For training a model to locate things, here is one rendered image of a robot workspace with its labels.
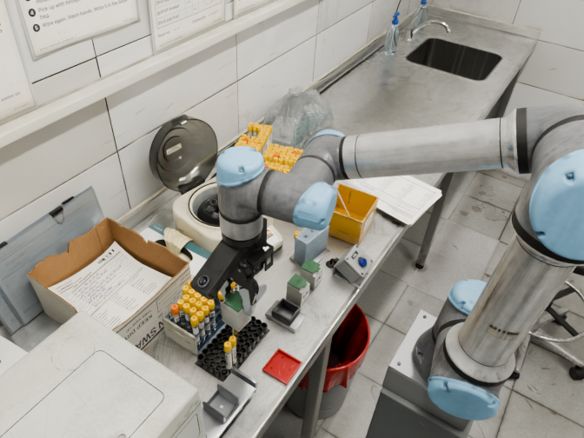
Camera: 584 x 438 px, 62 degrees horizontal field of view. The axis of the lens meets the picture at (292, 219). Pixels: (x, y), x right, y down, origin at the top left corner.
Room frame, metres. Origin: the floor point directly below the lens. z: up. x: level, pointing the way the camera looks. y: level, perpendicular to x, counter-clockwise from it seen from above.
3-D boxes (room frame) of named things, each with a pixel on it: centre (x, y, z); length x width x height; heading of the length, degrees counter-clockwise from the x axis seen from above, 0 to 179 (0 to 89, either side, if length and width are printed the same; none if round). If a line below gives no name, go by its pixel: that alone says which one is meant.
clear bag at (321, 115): (1.72, -0.04, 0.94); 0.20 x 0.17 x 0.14; 133
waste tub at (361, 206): (1.12, -0.17, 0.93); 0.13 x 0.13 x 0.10; 64
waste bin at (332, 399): (1.05, -0.12, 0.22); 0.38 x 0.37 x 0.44; 150
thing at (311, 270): (0.88, -0.06, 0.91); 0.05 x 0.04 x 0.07; 60
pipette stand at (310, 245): (0.98, -0.06, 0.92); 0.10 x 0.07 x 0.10; 142
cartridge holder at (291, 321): (0.76, 0.00, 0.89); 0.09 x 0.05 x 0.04; 60
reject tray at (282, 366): (0.62, 0.00, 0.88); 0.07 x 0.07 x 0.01; 60
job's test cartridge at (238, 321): (0.61, 0.10, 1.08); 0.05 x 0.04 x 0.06; 56
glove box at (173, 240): (0.91, 0.30, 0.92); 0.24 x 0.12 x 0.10; 60
